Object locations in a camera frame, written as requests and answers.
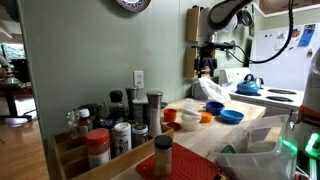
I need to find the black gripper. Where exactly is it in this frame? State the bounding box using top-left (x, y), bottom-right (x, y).
top-left (199, 49), bottom-right (219, 79)

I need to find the orange small cup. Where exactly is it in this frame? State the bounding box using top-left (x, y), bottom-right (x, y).
top-left (199, 111), bottom-right (213, 124)

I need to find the blue bowl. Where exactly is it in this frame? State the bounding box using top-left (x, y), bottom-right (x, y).
top-left (220, 109), bottom-right (245, 125)

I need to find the red-orange small cup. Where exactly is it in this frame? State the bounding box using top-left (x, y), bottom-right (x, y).
top-left (163, 108), bottom-right (178, 123)

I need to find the blue tea kettle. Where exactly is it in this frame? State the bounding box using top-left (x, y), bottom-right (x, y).
top-left (236, 73), bottom-right (261, 95)

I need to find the white electric stove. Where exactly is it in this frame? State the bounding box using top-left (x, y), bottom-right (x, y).
top-left (218, 67), bottom-right (305, 118)

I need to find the black hanging frying pan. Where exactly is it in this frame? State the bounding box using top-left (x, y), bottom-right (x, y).
top-left (240, 9), bottom-right (254, 28)

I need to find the tall steel pepper mill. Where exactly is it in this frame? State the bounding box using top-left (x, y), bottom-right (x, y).
top-left (146, 90), bottom-right (164, 138)

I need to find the black stove burner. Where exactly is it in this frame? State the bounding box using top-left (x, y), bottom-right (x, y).
top-left (267, 88), bottom-right (298, 95)
top-left (265, 95), bottom-right (294, 103)

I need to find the white paper on refrigerator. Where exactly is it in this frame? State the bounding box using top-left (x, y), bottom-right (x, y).
top-left (274, 31), bottom-right (288, 50)

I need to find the short steel canister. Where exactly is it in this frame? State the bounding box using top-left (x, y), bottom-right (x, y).
top-left (132, 98), bottom-right (149, 124)

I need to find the white refrigerator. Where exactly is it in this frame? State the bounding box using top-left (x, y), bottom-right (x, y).
top-left (249, 22), bottom-right (320, 92)

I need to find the dark-topped steel mill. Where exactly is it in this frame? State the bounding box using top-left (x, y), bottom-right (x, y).
top-left (125, 86), bottom-right (139, 121)

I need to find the dark-lidded glass jar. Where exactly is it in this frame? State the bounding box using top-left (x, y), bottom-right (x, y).
top-left (131, 123), bottom-right (149, 149)

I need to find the red cloth mat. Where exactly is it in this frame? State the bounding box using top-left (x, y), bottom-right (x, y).
top-left (135, 142), bottom-right (223, 180)

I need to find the black-lidded spice jar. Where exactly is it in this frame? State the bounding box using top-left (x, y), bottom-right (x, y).
top-left (153, 134), bottom-right (174, 178)

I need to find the clear plastic storage bin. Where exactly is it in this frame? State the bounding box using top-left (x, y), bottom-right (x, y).
top-left (213, 114), bottom-right (299, 180)

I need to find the black-capped dark bottle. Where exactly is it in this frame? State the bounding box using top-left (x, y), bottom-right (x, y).
top-left (109, 89), bottom-right (126, 123)

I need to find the blue paper on refrigerator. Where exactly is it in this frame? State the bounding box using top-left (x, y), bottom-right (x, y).
top-left (297, 23), bottom-right (316, 48)

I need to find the white printed shaker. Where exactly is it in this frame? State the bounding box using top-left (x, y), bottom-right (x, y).
top-left (113, 122), bottom-right (133, 157)

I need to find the red-lidded spice jar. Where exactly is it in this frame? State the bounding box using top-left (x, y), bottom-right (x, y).
top-left (86, 128), bottom-right (112, 170)

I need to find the white-capped brown bottle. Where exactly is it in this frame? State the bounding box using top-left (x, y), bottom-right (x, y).
top-left (77, 108), bottom-right (94, 138)

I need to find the clear glass bottle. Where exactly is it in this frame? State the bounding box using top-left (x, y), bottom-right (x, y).
top-left (66, 109), bottom-right (80, 139)

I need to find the wooden spice tray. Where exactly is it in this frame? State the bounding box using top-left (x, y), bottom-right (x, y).
top-left (46, 123), bottom-right (175, 180)

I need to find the dark wooden table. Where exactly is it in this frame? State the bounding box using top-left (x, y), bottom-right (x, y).
top-left (0, 81), bottom-right (34, 121)

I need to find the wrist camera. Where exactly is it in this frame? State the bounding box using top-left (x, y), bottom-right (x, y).
top-left (191, 42), bottom-right (234, 51)

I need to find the white wall power outlet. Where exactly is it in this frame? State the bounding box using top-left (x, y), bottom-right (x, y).
top-left (133, 70), bottom-right (145, 89)

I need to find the decorative wall plate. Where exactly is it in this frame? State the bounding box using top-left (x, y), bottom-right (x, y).
top-left (115, 0), bottom-right (152, 14)

